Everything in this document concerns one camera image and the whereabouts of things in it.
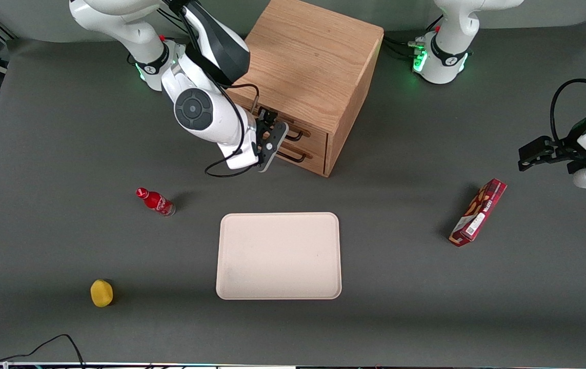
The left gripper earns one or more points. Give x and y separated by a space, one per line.
562 150

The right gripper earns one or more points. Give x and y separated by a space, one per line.
262 124

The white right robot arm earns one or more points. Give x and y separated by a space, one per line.
205 107

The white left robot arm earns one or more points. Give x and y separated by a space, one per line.
451 31

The wooden drawer cabinet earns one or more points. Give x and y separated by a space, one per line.
313 56

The red tartan cookie box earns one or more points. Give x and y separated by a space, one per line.
478 212

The beige plastic tray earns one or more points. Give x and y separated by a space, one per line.
278 256

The small red soda bottle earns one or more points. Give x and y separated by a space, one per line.
157 202

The yellow lemon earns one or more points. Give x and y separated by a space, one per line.
101 293

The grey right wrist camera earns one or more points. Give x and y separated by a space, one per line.
275 148

